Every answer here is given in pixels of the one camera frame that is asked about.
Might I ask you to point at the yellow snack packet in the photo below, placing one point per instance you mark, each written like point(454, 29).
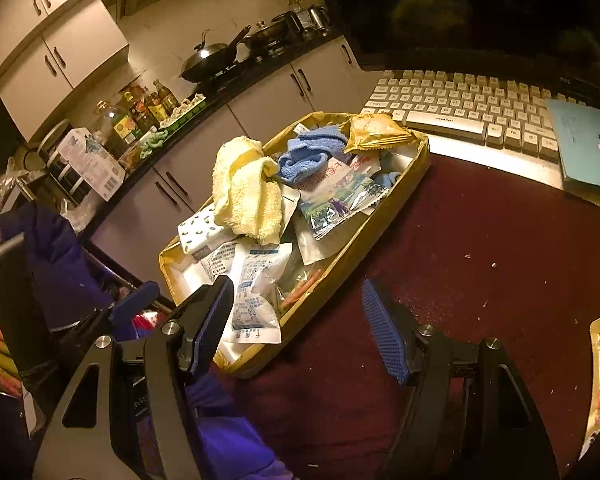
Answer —
point(375, 132)

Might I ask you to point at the purple jacket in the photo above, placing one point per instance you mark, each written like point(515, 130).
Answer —
point(55, 260)

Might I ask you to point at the steel kettle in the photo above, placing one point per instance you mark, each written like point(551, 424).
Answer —
point(315, 19)

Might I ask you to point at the clear packet orange sticks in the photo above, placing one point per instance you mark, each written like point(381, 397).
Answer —
point(300, 287)

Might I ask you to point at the white lower kitchen cabinets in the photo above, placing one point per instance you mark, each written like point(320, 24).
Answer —
point(260, 105)

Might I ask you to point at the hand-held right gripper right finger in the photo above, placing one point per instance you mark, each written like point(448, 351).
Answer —
point(385, 335)

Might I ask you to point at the blue towel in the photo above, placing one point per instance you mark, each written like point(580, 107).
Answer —
point(305, 155)

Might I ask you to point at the translucent white packet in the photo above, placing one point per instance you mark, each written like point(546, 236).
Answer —
point(307, 247)

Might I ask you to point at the white keyboard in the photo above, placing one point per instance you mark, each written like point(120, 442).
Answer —
point(455, 100)

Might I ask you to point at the small white blue printed packet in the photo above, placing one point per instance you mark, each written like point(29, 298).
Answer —
point(217, 262)

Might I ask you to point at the black wok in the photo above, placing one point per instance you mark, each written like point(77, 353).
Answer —
point(210, 60)

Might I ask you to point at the black cooking pot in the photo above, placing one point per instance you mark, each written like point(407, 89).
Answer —
point(267, 37)

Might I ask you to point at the green tray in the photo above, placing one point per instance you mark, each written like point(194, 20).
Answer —
point(185, 110)

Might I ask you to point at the white kitchen cabinets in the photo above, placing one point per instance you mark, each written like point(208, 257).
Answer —
point(260, 105)
point(55, 25)

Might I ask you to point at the yellow cardboard box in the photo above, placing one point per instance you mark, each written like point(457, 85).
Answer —
point(305, 322)

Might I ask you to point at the large white blue printed packet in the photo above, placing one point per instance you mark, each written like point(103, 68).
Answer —
point(255, 300)

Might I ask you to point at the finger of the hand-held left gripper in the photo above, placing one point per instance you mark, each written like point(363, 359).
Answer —
point(137, 297)

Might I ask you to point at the yellow towel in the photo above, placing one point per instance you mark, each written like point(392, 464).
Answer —
point(245, 195)

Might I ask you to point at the white upper kitchen cabinets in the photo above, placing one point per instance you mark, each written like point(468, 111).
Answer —
point(55, 25)

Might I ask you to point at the blue notebook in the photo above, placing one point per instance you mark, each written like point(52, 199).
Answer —
point(590, 150)

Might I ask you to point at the white blue carton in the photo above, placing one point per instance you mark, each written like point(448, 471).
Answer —
point(90, 160)

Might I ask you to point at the green dotted tissue pack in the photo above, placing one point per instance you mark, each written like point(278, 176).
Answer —
point(200, 232)

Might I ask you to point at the black monitor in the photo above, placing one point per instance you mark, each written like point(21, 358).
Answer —
point(480, 10)

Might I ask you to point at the row of condiment bottles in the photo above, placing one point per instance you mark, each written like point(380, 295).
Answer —
point(130, 120)

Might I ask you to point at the green cloth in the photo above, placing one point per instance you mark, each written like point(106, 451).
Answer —
point(152, 142)

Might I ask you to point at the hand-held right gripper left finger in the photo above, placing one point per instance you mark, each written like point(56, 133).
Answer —
point(207, 332)

